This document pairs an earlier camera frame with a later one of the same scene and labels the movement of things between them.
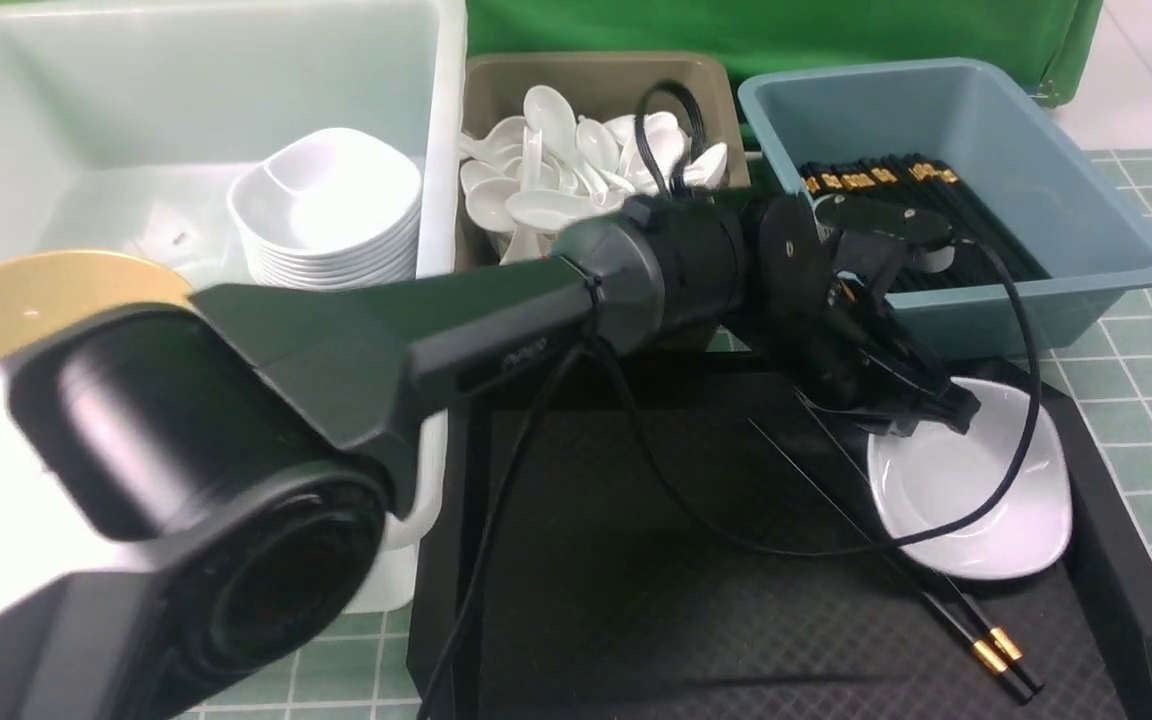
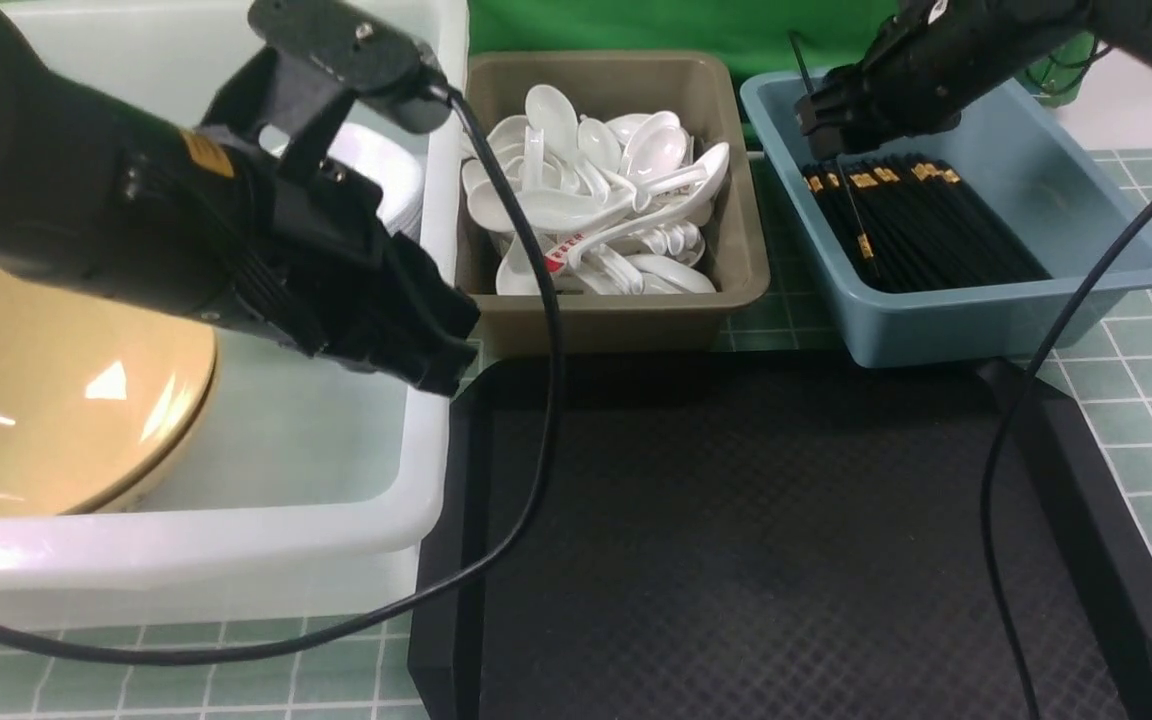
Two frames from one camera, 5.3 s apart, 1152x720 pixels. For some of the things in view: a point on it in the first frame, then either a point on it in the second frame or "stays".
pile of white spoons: (535, 178) stays
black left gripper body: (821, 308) to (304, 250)
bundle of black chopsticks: (928, 184) stays
